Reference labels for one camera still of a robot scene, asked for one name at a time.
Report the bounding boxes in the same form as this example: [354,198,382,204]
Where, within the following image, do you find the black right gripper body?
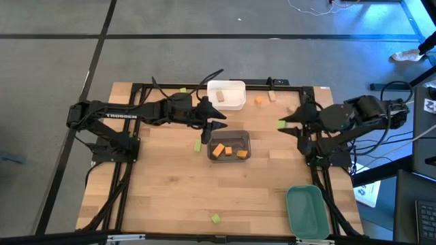
[298,101,323,137]

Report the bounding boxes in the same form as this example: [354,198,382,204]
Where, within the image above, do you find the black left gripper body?
[166,93,205,129]

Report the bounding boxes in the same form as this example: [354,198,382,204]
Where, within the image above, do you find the long orange wooden block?
[211,143,226,159]

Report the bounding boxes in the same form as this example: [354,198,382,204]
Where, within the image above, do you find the grey translucent plastic bin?
[206,129,252,163]

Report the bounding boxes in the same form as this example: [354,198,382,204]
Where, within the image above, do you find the white plastic bin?
[206,80,247,112]

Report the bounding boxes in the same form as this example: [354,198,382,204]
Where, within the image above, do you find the black flat box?
[230,78,290,86]

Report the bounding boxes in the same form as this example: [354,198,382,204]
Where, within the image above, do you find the teal green plastic bin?
[285,184,331,240]

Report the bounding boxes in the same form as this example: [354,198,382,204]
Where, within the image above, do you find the black desk foot bar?
[350,154,413,187]

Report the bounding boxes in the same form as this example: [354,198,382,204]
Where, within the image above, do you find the white printed paper sheet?
[352,163,382,208]

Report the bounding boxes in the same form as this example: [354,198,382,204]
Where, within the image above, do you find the person's shoe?
[390,49,423,63]

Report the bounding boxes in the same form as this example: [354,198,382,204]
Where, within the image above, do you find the dark grey desk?
[410,84,436,180]
[393,169,436,245]

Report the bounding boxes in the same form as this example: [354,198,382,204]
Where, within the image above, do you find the paper with printed code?
[423,97,436,115]

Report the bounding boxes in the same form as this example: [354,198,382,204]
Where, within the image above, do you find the person's leg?
[418,31,436,55]

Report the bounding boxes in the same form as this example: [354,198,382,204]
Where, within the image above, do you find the black keyboard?
[415,199,436,244]

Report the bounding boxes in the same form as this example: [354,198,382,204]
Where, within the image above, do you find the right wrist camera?
[296,135,316,156]

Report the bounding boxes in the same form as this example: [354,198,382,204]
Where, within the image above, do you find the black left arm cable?
[151,69,225,99]

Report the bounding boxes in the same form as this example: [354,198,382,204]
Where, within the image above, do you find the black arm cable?
[380,80,414,103]
[151,69,225,99]

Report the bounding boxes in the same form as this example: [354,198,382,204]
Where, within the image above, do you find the black cable bundle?
[311,166,362,238]
[81,161,134,232]

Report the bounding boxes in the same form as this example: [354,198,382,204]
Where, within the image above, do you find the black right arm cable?
[380,80,414,103]

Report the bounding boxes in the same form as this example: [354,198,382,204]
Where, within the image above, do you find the silver frame bracket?
[295,238,337,245]
[106,233,146,243]

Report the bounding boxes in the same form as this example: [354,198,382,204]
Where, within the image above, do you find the white cable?
[354,122,436,174]

